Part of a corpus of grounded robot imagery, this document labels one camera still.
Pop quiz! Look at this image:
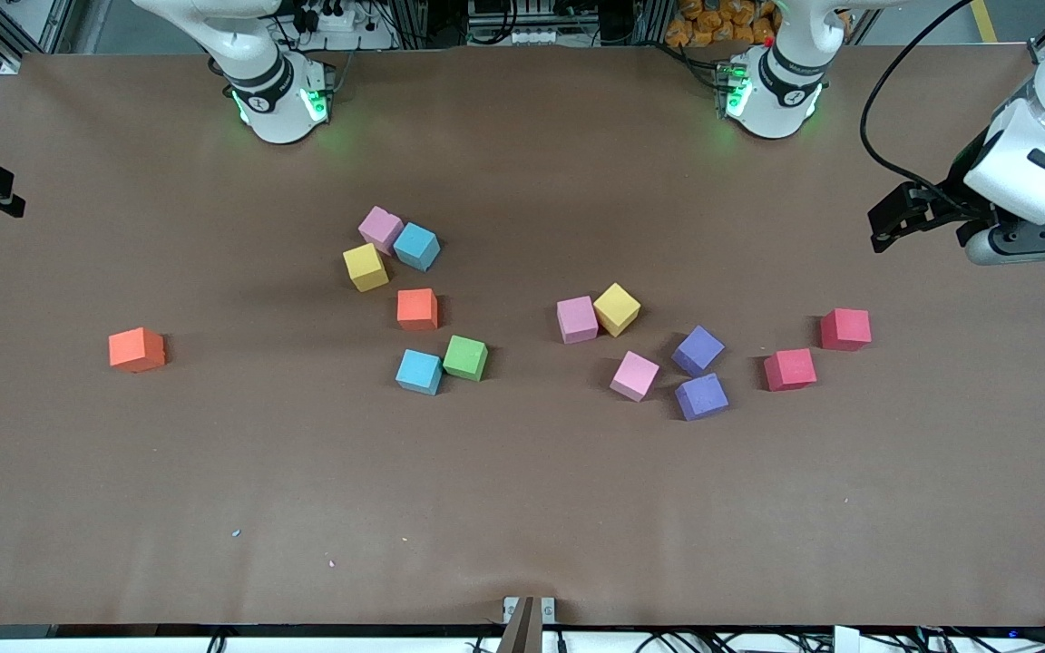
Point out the orange foam block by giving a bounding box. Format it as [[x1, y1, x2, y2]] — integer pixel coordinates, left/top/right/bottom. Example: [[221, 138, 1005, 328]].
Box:
[[396, 288, 440, 331], [108, 327, 167, 374]]

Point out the blue foam block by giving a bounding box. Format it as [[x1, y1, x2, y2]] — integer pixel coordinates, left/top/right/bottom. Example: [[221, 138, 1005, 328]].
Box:
[[393, 222, 442, 272], [396, 349, 444, 396]]

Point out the pile of orange items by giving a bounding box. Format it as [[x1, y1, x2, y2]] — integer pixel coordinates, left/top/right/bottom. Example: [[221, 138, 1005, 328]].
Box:
[[665, 0, 782, 48]]

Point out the bright pink foam block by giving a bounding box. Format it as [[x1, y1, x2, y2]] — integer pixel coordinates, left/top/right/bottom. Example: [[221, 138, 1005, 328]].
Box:
[[610, 351, 660, 403]]

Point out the red foam block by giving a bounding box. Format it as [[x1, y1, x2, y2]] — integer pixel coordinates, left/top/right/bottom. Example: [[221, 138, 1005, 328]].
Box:
[[764, 348, 818, 393], [819, 308, 873, 352]]

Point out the dusty pink foam block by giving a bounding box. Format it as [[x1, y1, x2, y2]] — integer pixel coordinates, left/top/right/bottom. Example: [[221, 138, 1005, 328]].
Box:
[[557, 296, 599, 345], [358, 206, 405, 256]]

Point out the purple foam block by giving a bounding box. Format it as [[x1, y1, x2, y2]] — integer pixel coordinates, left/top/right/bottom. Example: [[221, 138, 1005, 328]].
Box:
[[671, 326, 726, 377], [675, 373, 730, 422]]

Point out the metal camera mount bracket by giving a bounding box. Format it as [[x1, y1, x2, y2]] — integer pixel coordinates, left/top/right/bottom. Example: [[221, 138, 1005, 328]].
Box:
[[503, 596, 557, 653]]

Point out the white power strip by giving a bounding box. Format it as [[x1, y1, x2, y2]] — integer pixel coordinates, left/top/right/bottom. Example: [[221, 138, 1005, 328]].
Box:
[[291, 0, 396, 51], [466, 0, 571, 46]]

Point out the yellow foam block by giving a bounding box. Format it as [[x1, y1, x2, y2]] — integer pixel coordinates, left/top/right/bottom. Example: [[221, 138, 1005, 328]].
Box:
[[593, 282, 642, 338], [343, 243, 390, 293]]

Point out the green foam block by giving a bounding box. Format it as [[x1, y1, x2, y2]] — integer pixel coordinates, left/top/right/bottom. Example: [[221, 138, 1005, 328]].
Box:
[[443, 336, 490, 382]]

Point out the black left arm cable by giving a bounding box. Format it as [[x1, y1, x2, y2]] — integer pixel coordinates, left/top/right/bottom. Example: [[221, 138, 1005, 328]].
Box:
[[860, 0, 977, 196]]

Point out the aluminium frame profile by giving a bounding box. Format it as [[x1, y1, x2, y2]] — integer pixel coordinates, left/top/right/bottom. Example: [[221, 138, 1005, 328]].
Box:
[[0, 0, 79, 75]]

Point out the paper table cover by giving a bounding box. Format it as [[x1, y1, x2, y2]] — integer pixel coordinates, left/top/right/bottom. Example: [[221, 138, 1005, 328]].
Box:
[[0, 45, 1045, 629]]

